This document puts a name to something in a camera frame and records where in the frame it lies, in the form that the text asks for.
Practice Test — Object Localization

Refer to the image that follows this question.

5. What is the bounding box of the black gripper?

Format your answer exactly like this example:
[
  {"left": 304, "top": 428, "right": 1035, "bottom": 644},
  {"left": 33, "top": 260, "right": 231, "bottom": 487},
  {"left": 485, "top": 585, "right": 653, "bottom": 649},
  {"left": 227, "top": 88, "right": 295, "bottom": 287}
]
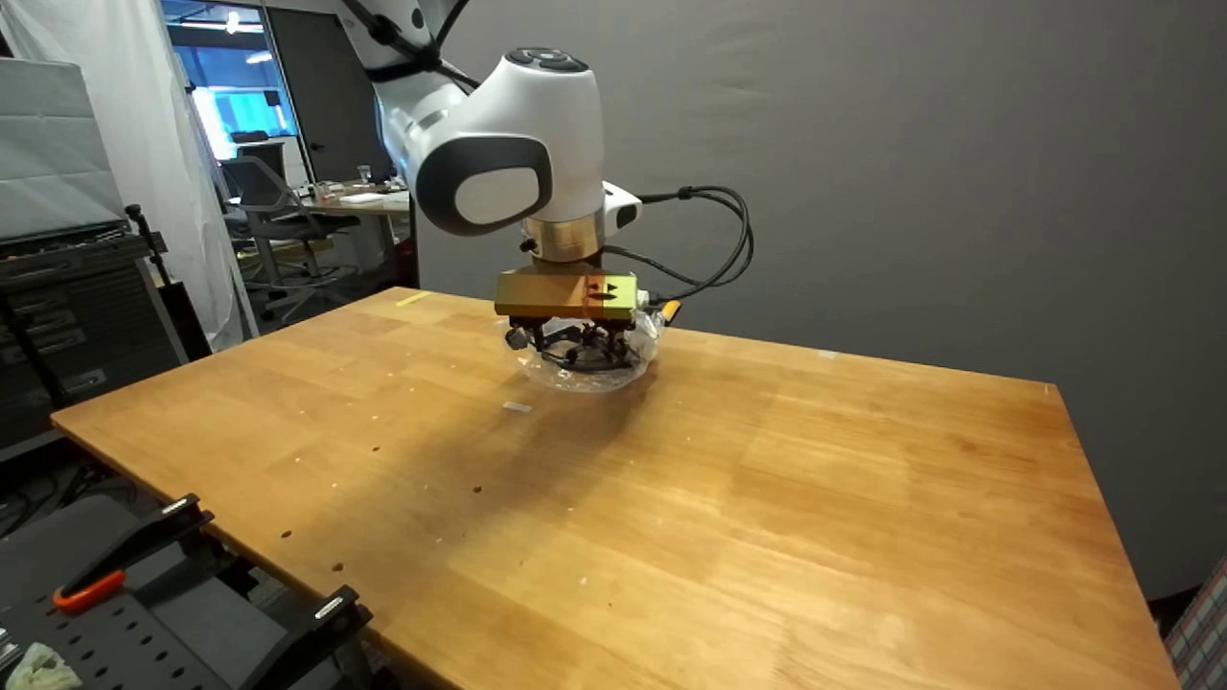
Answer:
[{"left": 495, "top": 268, "right": 639, "bottom": 322}]

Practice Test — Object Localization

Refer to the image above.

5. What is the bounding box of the clear plastic bag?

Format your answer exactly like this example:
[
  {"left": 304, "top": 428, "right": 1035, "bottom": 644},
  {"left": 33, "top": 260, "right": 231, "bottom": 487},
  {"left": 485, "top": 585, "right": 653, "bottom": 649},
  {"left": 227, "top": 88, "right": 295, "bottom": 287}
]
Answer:
[{"left": 503, "top": 300, "right": 664, "bottom": 396}]

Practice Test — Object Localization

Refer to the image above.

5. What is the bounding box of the black equipment rack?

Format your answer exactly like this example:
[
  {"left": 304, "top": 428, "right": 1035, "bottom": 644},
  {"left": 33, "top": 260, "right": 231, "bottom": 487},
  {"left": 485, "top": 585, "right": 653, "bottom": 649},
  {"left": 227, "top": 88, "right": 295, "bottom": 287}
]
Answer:
[{"left": 0, "top": 202, "right": 186, "bottom": 458}]

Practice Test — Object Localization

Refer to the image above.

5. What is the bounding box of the near black orange clamp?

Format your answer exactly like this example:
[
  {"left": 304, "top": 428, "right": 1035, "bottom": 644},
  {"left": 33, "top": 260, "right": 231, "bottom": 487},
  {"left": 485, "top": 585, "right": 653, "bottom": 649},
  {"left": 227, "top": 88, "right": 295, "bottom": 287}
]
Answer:
[{"left": 51, "top": 496, "right": 212, "bottom": 618}]

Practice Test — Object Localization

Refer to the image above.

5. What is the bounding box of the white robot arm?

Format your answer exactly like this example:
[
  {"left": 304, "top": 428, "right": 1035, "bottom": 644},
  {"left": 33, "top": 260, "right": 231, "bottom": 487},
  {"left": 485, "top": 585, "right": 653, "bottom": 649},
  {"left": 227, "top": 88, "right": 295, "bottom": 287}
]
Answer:
[{"left": 342, "top": 0, "right": 644, "bottom": 322}]

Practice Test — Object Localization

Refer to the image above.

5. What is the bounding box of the black perforated side table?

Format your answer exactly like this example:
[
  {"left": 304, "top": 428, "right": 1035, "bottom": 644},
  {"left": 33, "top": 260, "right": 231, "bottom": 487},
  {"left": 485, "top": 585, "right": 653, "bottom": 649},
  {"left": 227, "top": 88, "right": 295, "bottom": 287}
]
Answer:
[{"left": 0, "top": 496, "right": 343, "bottom": 690}]

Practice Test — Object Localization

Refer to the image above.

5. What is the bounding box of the black orange clamp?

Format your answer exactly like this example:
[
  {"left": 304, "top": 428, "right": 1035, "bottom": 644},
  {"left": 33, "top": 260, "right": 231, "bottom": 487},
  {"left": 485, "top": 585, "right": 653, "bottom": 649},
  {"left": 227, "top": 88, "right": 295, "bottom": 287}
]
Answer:
[
  {"left": 240, "top": 585, "right": 373, "bottom": 690},
  {"left": 51, "top": 496, "right": 212, "bottom": 618}
]

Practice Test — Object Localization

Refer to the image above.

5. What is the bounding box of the far black orange clamp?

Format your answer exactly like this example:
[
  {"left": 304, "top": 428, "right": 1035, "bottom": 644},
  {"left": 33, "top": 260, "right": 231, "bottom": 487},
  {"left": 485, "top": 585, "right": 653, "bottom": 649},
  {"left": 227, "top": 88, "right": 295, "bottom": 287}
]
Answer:
[{"left": 240, "top": 585, "right": 373, "bottom": 690}]

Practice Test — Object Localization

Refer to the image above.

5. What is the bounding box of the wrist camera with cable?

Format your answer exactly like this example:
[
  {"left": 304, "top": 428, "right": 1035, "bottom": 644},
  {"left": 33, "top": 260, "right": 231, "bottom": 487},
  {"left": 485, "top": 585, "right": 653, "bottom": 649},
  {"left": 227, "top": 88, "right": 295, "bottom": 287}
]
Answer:
[{"left": 607, "top": 184, "right": 760, "bottom": 329}]

